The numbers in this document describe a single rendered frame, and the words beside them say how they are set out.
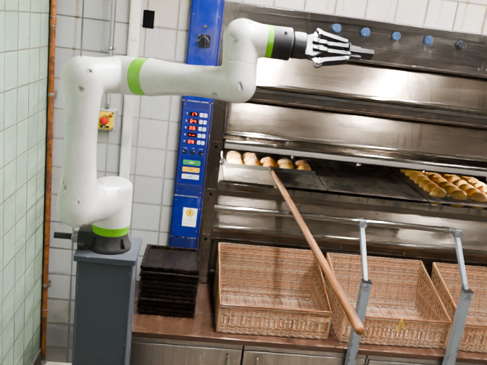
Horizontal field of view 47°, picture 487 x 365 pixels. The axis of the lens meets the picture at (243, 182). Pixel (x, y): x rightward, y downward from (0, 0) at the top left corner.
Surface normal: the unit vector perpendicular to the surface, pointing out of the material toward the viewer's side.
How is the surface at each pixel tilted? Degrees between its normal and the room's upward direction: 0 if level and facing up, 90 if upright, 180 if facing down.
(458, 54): 90
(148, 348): 90
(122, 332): 90
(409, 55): 90
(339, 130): 70
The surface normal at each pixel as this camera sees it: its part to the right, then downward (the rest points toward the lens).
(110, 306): 0.07, 0.28
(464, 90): 0.06, -0.08
